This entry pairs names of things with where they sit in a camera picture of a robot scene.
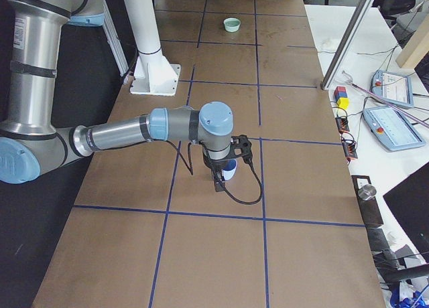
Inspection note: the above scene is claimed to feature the white crumpled tissue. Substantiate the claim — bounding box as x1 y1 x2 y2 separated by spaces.
318 37 340 53

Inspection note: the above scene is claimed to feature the near robot teach pendant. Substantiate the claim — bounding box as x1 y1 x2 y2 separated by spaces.
363 106 426 151

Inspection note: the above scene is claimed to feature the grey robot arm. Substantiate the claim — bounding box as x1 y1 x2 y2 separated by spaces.
1 0 233 191

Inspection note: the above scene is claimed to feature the blue box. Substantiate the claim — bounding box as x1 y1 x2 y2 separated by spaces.
334 91 348 101

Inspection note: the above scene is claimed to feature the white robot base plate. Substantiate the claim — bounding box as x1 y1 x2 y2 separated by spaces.
130 56 181 96

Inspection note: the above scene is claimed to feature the red box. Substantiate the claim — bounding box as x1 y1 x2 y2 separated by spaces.
334 86 347 96

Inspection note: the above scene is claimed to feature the wooden beam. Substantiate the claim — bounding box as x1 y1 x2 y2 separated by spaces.
396 16 429 69

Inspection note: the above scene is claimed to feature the silver metal cylinder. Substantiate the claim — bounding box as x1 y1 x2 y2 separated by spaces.
357 184 377 201

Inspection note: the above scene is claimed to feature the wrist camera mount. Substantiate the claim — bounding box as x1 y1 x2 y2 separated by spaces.
231 135 253 165

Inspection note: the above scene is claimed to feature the robot teach pendant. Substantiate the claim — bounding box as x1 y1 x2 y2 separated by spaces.
363 106 426 151
370 70 414 108

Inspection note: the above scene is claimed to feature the grey aluminium camera post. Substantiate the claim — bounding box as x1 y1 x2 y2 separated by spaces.
320 0 374 90

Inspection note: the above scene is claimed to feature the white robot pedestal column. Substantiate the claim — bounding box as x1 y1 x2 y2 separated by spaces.
124 0 162 56

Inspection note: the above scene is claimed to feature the black monitor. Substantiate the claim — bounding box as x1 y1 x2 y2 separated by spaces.
383 163 428 260

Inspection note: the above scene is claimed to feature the blue-grey plastic cup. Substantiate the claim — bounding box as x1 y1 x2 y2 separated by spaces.
223 159 237 181

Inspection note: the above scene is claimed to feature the light green bowl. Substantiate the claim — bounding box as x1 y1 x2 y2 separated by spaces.
223 17 241 33

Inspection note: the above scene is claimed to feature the far robot teach pendant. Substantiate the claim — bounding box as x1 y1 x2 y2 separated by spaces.
370 70 414 108

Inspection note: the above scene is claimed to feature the yellow box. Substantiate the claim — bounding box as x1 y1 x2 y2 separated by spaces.
336 97 349 110

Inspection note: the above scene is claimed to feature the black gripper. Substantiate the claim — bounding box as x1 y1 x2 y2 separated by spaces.
202 147 234 192

